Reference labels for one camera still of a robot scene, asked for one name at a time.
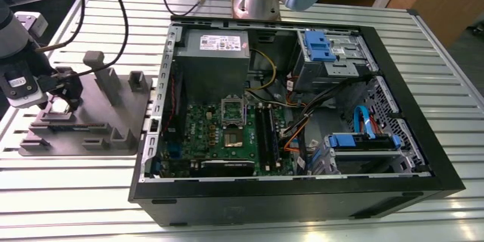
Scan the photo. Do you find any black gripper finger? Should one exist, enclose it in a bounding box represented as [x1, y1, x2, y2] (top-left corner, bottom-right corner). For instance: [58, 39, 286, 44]
[55, 75, 86, 112]
[36, 92, 59, 112]

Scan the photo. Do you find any metal socket cover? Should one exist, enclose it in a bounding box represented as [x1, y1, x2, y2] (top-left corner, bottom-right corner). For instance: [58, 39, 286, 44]
[220, 95, 250, 129]

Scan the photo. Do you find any CPU socket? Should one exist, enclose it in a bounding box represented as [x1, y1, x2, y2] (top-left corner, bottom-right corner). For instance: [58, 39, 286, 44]
[222, 128, 247, 148]

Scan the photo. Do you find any grey parts rack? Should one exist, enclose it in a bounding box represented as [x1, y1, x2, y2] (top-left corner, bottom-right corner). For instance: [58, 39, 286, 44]
[18, 50, 155, 158]

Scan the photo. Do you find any RAM stick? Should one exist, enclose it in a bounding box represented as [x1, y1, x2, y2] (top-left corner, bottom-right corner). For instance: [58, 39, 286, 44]
[30, 122, 108, 133]

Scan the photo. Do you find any grey wrist box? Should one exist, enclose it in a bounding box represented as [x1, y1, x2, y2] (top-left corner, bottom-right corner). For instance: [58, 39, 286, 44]
[14, 11, 50, 37]

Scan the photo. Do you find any black case fan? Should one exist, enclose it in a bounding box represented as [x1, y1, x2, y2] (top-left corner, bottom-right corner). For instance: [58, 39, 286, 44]
[162, 70, 187, 141]

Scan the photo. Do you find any green motherboard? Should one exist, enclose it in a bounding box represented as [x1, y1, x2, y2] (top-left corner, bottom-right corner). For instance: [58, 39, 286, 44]
[155, 102, 300, 178]

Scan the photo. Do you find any grey power supply unit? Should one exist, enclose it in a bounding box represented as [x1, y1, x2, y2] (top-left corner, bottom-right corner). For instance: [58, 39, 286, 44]
[175, 28, 252, 104]

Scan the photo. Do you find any black graphics card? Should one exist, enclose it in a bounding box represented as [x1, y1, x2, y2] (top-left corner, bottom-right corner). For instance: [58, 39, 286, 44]
[188, 158, 256, 177]

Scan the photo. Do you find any black RAM slot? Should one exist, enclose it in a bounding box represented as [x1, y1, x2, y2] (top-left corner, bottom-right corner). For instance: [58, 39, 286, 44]
[264, 105, 278, 169]
[258, 105, 272, 169]
[254, 104, 268, 169]
[268, 106, 284, 169]

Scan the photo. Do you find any black PC case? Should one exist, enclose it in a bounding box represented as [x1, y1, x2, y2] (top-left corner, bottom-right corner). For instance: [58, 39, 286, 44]
[127, 14, 467, 228]

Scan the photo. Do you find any tall grey disk bay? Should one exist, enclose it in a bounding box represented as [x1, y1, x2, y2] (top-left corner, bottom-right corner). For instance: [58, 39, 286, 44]
[294, 29, 380, 93]

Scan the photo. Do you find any hard disk in blue carrier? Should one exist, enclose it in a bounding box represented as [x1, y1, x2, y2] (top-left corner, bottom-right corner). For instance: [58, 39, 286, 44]
[327, 133, 403, 152]

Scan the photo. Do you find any low grey disk bay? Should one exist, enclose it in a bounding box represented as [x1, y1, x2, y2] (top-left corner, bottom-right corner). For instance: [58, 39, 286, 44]
[323, 131, 427, 175]

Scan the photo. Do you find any wooden cabinet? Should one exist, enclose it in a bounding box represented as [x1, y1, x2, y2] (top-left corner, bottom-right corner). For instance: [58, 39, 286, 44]
[388, 0, 484, 48]

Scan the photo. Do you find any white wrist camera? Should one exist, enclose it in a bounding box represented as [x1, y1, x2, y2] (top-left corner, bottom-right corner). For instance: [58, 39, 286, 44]
[0, 70, 50, 109]

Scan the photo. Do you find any copper braided hose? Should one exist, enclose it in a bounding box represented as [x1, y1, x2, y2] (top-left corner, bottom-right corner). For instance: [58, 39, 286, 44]
[36, 42, 72, 53]

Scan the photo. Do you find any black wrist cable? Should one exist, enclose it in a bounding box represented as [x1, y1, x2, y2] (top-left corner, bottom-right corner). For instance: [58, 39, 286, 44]
[48, 0, 128, 80]

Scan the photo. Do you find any yellow wire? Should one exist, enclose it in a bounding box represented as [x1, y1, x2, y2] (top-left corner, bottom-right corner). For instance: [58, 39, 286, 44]
[244, 48, 279, 92]

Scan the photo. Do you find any grey white wire bundle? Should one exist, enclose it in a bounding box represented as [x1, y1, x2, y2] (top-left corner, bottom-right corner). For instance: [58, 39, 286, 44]
[244, 90, 304, 109]

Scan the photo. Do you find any orange wire bundle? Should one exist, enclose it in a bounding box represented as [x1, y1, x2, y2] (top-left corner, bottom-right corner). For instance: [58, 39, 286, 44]
[282, 135, 304, 152]

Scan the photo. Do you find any black wire bundle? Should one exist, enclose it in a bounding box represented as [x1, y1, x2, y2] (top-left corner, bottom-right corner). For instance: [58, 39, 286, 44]
[279, 73, 379, 138]

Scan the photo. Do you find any blue plastic drive bracket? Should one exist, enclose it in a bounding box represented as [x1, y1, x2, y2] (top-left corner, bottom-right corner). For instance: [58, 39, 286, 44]
[303, 30, 339, 63]

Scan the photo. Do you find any pale blue flat wire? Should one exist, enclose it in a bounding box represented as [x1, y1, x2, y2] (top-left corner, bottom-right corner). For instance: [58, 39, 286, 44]
[307, 150, 323, 175]

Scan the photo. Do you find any blue data wire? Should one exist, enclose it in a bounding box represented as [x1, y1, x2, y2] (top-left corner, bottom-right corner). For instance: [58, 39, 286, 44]
[352, 105, 380, 140]

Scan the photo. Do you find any red data wire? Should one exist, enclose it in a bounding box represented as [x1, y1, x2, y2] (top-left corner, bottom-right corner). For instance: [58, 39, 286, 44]
[363, 113, 380, 138]

